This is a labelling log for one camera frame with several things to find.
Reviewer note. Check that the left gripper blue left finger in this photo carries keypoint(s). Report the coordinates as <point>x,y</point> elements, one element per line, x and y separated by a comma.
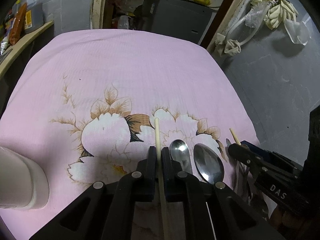
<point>105,211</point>

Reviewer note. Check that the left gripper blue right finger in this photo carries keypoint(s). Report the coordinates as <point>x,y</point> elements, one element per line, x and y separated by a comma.
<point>211,212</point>

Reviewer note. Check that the large steel spoon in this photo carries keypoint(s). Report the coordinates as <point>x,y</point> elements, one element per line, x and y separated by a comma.
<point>208,164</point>

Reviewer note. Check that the wooden chopstick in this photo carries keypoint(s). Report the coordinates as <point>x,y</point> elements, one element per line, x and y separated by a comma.
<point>166,234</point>
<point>236,139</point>

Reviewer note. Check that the small steel spoon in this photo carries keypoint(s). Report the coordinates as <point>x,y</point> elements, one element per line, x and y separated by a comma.
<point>179,152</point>

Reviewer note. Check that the white plastic utensil caddy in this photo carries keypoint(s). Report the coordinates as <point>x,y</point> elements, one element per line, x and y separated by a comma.
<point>24,184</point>

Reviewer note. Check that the pink floral table cloth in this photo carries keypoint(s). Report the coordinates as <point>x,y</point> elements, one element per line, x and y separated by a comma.
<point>85,106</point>

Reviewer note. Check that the clear plastic bag on hook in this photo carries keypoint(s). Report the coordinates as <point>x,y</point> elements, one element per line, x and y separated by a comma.
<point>298,32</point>

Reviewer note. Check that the cream rubber gloves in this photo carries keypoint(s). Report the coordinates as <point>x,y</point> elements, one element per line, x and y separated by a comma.
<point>283,10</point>

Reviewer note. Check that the dark grey cabinet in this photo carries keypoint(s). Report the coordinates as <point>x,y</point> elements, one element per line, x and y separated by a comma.
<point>181,19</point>

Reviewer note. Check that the white tube packet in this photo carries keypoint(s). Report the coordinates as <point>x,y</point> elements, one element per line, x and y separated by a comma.
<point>4,44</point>

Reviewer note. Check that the brown spice pouch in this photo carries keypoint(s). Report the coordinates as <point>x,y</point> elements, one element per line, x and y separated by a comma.
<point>18,25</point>

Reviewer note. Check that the large vinegar jug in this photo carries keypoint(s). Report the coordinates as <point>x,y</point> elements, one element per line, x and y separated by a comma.
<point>33,16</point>

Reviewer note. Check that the wooden door frame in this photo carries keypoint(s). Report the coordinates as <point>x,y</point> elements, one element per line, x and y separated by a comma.
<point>224,14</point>

